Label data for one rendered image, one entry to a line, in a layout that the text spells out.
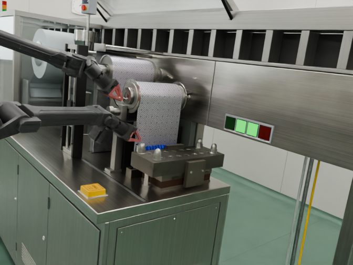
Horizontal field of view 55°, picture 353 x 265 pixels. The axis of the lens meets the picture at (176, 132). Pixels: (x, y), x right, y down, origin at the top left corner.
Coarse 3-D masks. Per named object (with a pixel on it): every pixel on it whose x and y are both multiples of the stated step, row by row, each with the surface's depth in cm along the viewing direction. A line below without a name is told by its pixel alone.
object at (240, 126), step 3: (237, 120) 144; (240, 120) 142; (237, 123) 144; (240, 123) 142; (243, 123) 141; (237, 126) 144; (240, 126) 143; (243, 126) 141; (237, 129) 144; (240, 129) 143; (243, 129) 141; (243, 132) 141
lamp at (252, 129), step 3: (249, 123) 139; (252, 123) 138; (249, 126) 139; (252, 126) 138; (255, 126) 137; (249, 129) 139; (252, 129) 138; (255, 129) 137; (249, 132) 139; (252, 132) 138; (255, 132) 137; (252, 135) 138; (255, 135) 137
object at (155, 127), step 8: (144, 112) 146; (152, 112) 149; (160, 112) 151; (168, 112) 154; (176, 112) 158; (144, 120) 147; (152, 120) 150; (160, 120) 153; (168, 120) 156; (176, 120) 159; (144, 128) 148; (152, 128) 151; (160, 128) 154; (168, 128) 157; (176, 128) 160; (136, 136) 146; (144, 136) 149; (152, 136) 152; (160, 136) 155; (168, 136) 158; (176, 136) 161; (152, 144) 153; (160, 144) 156; (168, 144) 159
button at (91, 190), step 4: (92, 184) 130; (96, 184) 130; (80, 188) 127; (84, 188) 125; (88, 188) 126; (92, 188) 126; (96, 188) 126; (100, 188) 127; (104, 188) 127; (84, 192) 125; (88, 192) 123; (92, 192) 123; (96, 192) 124; (100, 192) 126; (104, 192) 127; (88, 196) 123; (92, 196) 124
